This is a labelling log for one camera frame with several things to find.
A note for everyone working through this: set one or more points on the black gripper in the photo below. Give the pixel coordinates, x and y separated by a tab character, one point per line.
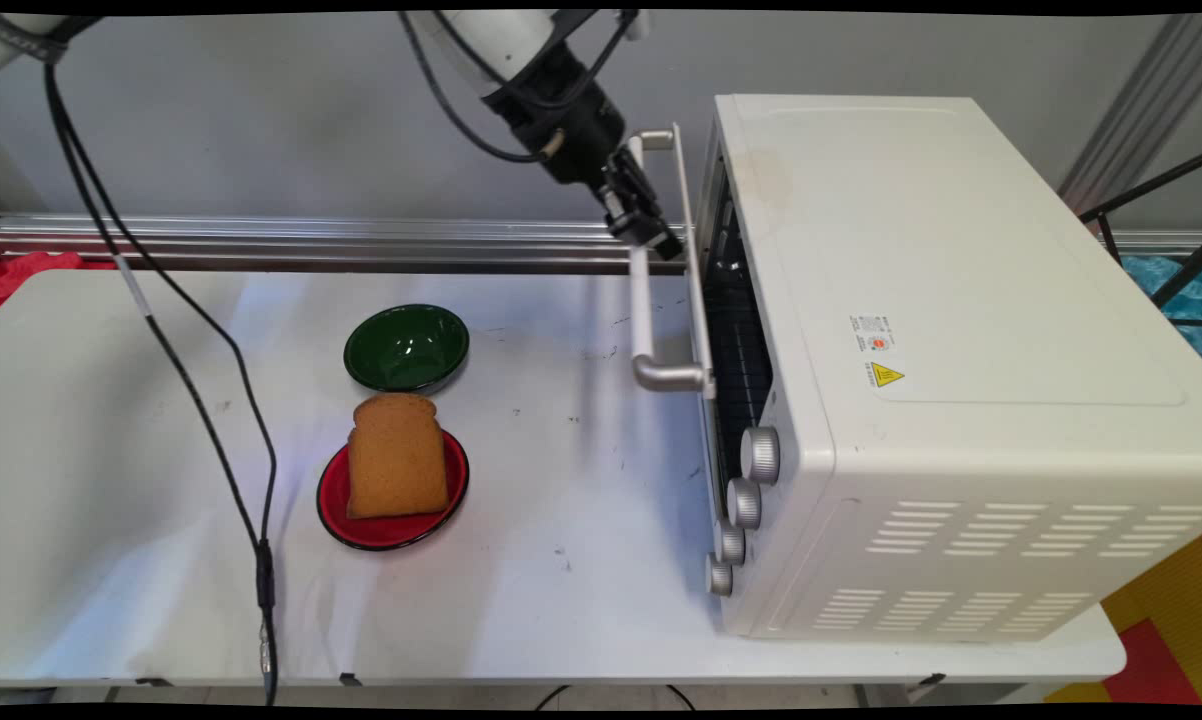
571	120

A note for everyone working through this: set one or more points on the white printed label sticker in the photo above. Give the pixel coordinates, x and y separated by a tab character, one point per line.
875	333

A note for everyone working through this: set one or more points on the silver oven knob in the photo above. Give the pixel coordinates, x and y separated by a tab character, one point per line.
744	502
760	455
718	575
729	541

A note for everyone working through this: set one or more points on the dark green bowl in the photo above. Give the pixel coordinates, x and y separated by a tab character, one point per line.
406	347

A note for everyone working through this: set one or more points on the yellow triangle warning sticker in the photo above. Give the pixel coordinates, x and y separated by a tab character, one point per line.
888	375

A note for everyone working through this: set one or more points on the white toaster oven body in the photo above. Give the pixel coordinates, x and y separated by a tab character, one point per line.
961	350

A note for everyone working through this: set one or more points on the brown bread slice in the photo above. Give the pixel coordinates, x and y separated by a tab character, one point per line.
397	460

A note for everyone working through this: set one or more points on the red plate with black rim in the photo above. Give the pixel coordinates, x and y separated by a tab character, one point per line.
334	500

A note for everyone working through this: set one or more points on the black table clip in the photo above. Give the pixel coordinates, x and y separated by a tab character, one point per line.
931	681
351	679
153	682

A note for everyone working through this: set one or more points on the blue plastic sheet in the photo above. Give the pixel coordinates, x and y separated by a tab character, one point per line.
1186	300

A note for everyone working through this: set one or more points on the red cloth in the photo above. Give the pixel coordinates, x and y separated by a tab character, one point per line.
41	275

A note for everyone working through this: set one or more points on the yellow red floor mat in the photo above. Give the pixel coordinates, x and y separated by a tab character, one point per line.
1161	620

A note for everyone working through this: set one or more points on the aluminium rail profile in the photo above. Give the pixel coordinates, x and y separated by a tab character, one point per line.
361	243

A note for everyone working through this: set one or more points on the black metal frame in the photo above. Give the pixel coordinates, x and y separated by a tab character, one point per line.
1146	188

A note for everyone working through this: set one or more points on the aluminium post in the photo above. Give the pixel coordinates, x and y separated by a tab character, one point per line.
1141	110

